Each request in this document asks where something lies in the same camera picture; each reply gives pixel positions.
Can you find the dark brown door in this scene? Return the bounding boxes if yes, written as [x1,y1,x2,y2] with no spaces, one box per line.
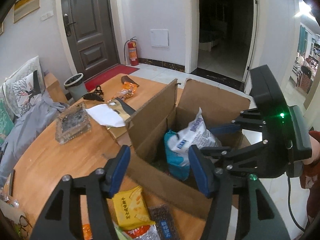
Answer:
[61,0,120,73]

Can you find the grey blanket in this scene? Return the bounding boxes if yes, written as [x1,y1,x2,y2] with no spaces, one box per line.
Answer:
[0,90,70,188]

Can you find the small orange snack packet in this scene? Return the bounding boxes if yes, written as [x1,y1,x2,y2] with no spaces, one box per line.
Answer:
[82,224,93,240]

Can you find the yellow snack packet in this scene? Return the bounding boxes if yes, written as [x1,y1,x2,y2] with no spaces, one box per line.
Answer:
[111,186,156,231]

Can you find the narrow golden landscape painting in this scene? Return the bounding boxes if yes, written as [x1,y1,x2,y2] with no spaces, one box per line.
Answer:
[13,0,41,23]

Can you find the grey sofa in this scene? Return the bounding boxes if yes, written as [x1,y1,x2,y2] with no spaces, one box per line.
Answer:
[0,56,69,188]

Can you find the person's right forearm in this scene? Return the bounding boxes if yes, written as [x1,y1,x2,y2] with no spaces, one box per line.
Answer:
[299,160,320,220]

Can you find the dark snack packet blue label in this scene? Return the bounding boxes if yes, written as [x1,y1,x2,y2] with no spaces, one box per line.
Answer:
[148,204,180,240]

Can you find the red and white snack packet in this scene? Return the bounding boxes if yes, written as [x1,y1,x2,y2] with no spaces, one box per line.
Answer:
[120,224,162,240]

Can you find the orange snack bag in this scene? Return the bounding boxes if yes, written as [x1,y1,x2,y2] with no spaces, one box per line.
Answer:
[114,81,139,100]

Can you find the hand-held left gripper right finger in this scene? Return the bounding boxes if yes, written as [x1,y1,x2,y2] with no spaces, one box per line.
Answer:
[188,145,292,240]

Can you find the white wall panel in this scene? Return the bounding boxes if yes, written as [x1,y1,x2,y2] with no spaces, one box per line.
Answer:
[150,29,170,47]

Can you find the white tissue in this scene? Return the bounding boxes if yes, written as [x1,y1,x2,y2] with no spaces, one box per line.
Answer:
[86,104,126,127]

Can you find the black rimmed eyeglasses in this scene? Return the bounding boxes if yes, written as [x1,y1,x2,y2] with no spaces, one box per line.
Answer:
[18,214,33,238]

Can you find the person's right hand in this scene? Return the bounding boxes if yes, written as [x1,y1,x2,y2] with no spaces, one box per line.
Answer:
[304,130,320,165]

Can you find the red fire extinguisher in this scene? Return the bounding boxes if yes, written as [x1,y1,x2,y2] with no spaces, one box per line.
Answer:
[124,36,139,67]

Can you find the red doormat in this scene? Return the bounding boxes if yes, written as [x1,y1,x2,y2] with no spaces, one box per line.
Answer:
[84,65,140,92]

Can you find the grey trash bin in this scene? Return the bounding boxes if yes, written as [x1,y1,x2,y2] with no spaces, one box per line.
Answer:
[64,73,87,102]

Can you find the green snack packet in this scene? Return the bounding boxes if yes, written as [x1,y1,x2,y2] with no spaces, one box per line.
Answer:
[114,221,126,240]

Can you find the cardboard box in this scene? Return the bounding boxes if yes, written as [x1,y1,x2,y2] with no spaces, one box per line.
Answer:
[125,78,252,220]

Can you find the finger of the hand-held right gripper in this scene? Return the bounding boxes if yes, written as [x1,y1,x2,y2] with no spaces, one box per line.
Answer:
[200,139,270,179]
[209,107,266,137]

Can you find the black claw clip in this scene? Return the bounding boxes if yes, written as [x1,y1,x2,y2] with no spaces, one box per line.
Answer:
[82,85,105,102]

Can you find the teal deer pillow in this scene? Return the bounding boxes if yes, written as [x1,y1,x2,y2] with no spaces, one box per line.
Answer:
[0,100,14,140]

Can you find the door lock handle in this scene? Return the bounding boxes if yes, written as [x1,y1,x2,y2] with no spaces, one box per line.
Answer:
[63,14,76,37]

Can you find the gold tissue box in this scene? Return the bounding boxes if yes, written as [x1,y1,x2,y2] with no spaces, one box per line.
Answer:
[105,98,137,140]

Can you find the white and teal snack bag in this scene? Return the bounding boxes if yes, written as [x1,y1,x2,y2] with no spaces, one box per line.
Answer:
[164,107,223,182]

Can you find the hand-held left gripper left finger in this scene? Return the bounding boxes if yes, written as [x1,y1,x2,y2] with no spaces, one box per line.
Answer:
[29,145,132,240]

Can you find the black and white tree pillow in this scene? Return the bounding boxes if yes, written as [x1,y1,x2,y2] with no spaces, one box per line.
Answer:
[9,70,45,117]

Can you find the glass ashtray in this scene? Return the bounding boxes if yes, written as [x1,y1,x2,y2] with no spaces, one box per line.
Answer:
[55,102,92,144]

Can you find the black tablet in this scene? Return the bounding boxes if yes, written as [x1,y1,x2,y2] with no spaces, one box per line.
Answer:
[0,142,8,164]

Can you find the white bed frame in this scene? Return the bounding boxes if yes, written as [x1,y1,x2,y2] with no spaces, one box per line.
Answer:
[199,41,213,52]

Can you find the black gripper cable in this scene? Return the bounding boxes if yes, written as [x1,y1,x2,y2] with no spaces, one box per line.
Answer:
[287,176,307,232]

